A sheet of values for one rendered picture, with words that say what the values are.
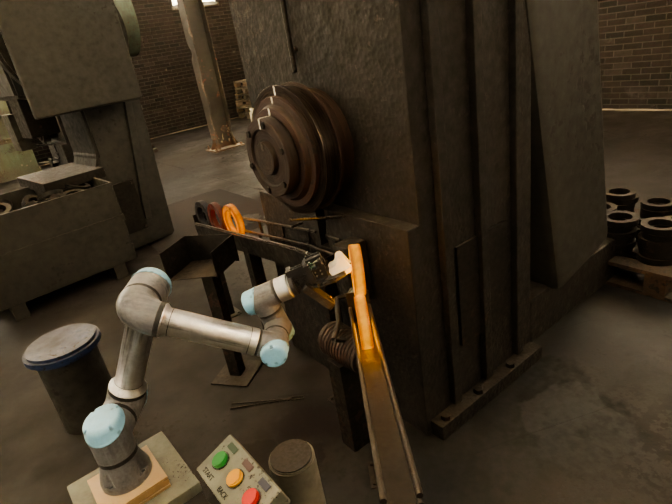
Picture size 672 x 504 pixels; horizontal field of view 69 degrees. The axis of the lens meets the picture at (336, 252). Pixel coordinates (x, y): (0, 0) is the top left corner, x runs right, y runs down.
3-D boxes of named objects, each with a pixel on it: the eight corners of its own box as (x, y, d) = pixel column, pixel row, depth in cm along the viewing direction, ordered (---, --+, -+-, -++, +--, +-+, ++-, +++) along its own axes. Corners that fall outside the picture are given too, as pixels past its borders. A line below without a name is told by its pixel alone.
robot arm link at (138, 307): (106, 299, 124) (294, 343, 133) (121, 280, 134) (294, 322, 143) (100, 337, 128) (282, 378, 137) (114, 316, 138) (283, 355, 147)
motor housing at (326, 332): (359, 423, 204) (339, 313, 183) (396, 451, 188) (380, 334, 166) (335, 440, 198) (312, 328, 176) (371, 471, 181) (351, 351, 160)
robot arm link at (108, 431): (89, 470, 143) (71, 435, 138) (105, 436, 155) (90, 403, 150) (129, 463, 143) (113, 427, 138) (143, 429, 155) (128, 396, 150)
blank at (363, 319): (365, 304, 152) (354, 306, 152) (364, 286, 137) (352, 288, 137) (374, 353, 145) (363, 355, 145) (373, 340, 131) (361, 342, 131)
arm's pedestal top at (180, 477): (97, 563, 135) (92, 554, 133) (70, 495, 159) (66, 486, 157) (203, 491, 152) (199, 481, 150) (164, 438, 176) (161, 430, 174)
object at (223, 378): (221, 359, 263) (184, 235, 234) (265, 361, 255) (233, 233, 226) (201, 384, 246) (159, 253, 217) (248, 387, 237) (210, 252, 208)
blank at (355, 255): (357, 236, 150) (346, 237, 150) (362, 253, 136) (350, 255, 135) (362, 283, 155) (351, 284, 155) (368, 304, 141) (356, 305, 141)
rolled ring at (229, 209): (218, 207, 258) (224, 205, 260) (231, 240, 261) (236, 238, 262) (230, 202, 242) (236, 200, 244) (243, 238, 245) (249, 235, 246)
